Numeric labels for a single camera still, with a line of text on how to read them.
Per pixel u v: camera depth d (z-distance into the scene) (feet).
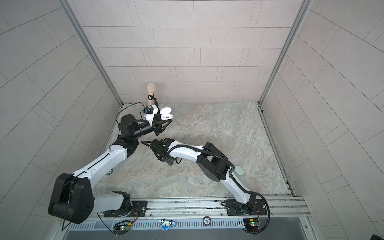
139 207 2.34
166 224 2.15
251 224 2.23
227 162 1.51
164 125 2.30
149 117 2.09
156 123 2.18
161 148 2.11
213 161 1.76
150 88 2.92
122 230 2.14
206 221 2.23
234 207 2.29
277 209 2.33
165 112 2.34
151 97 3.13
